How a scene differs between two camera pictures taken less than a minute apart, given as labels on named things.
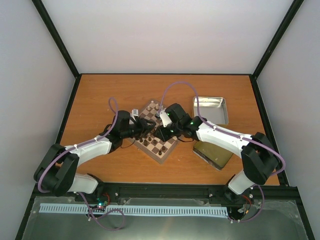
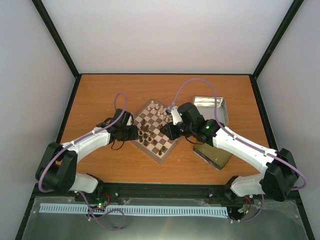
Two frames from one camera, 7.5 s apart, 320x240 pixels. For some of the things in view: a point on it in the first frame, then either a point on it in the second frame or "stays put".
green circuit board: [101, 203] stays put
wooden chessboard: [158, 148] stays put
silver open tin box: [213, 109] stays put
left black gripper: [143, 127] → [134, 134]
